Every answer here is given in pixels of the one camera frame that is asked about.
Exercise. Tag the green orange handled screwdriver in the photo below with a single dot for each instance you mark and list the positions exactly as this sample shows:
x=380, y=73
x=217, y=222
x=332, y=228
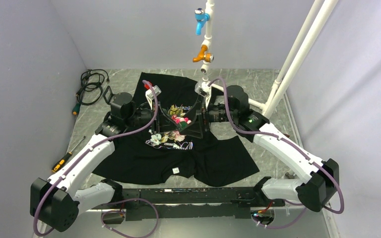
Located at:
x=76, y=109

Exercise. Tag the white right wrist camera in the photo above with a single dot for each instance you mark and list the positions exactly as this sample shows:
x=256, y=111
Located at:
x=202, y=88

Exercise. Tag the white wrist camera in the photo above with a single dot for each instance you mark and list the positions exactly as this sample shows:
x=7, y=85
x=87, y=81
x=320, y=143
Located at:
x=151, y=93
x=202, y=88

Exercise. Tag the black floral print t-shirt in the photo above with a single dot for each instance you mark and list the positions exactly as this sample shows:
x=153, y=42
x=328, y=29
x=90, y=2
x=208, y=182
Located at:
x=150, y=159

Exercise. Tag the black rectangular frame stand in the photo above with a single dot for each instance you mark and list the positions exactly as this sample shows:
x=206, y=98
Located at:
x=108, y=95

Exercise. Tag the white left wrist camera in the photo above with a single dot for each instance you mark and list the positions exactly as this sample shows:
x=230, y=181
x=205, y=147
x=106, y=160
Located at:
x=151, y=93

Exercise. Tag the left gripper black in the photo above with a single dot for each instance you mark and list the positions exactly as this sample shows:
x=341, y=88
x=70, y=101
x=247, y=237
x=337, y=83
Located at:
x=163, y=123

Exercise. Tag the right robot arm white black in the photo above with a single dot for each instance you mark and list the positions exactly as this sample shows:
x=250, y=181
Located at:
x=317, y=183

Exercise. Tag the yellow black handled screwdriver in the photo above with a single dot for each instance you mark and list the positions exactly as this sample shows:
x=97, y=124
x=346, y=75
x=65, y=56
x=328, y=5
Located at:
x=61, y=162

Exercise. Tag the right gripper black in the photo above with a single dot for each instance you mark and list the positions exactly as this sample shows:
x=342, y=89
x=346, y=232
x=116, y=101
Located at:
x=194, y=129

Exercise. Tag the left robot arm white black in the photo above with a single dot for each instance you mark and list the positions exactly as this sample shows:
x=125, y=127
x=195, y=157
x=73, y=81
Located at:
x=58, y=200

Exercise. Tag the white pvc pipe frame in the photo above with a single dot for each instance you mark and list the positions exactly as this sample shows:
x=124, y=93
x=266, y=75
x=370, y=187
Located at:
x=310, y=30

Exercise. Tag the orange tap valve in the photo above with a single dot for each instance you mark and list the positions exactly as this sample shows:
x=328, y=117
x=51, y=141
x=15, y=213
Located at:
x=203, y=55

